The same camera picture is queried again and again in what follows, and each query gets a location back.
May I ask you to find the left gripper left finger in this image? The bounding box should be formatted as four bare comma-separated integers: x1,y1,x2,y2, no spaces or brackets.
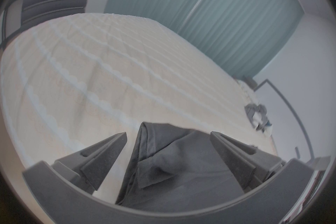
54,132,128,190

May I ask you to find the white printed pillow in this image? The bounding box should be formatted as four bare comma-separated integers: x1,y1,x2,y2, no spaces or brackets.
236,80,256,102

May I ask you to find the black T-shirt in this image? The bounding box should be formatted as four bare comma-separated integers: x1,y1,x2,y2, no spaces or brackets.
115,121,246,214

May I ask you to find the grey bedside table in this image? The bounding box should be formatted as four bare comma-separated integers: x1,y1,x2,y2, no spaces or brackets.
243,75,259,90

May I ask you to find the black chest of drawers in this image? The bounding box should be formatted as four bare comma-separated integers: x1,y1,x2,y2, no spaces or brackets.
1,0,91,47

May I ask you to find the bed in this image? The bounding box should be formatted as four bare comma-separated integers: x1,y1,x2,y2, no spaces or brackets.
0,13,315,214

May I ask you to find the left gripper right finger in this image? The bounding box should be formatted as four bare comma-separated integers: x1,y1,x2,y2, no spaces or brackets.
210,131,285,193

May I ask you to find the pile of clothes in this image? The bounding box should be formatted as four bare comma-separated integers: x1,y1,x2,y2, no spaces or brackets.
244,103,273,137

